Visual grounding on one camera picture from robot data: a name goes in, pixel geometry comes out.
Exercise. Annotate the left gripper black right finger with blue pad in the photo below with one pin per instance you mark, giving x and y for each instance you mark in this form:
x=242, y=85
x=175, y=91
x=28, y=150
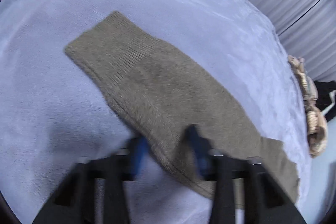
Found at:
x=246, y=181

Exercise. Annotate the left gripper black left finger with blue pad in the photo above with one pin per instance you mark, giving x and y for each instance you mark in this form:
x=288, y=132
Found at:
x=73, y=201

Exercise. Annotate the olive brown knit sweater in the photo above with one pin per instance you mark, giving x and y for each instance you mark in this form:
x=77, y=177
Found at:
x=159, y=91

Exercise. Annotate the beige striped clothes pile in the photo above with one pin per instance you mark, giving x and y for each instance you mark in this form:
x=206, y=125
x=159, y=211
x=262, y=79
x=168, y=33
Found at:
x=316, y=123

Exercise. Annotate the lavender fleece blanket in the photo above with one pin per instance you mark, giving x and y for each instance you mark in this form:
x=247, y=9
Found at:
x=81, y=77

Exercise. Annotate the black garment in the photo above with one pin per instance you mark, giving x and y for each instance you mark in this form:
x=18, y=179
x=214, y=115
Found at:
x=324, y=89

